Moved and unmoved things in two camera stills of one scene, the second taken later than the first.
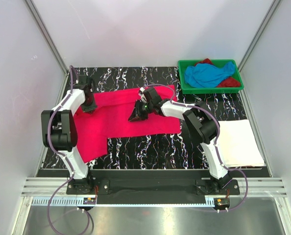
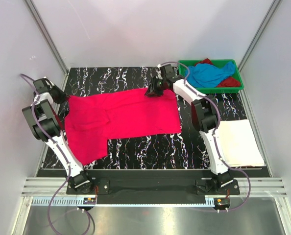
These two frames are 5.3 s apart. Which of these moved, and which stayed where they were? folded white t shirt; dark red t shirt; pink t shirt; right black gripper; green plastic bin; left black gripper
Moved: left black gripper; right black gripper
Stayed: pink t shirt; green plastic bin; folded white t shirt; dark red t shirt
